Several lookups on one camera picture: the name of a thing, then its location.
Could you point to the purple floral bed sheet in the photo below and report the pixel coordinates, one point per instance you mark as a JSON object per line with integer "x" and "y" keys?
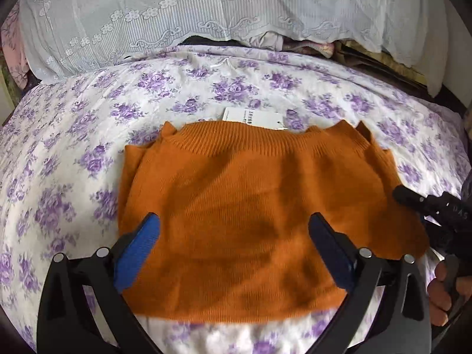
{"x": 62, "y": 149}

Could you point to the person's right hand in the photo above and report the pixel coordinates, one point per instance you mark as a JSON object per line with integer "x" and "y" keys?
{"x": 439, "y": 299}

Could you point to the white lace cover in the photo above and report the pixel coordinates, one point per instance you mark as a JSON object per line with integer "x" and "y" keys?
{"x": 63, "y": 38}

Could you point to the white paper clothing tag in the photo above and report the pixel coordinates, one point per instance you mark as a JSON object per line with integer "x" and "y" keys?
{"x": 254, "y": 117}

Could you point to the folded clothes under lace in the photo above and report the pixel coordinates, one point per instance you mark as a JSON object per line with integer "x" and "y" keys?
{"x": 346, "y": 52}

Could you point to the pink floral fabric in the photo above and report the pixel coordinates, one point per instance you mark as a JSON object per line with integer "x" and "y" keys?
{"x": 13, "y": 48}

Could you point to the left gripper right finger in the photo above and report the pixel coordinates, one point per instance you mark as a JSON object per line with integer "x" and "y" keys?
{"x": 402, "y": 321}

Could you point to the orange knit sweater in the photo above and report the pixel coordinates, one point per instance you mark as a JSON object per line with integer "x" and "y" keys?
{"x": 234, "y": 202}

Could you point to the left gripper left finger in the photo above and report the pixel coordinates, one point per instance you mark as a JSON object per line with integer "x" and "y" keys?
{"x": 65, "y": 323}

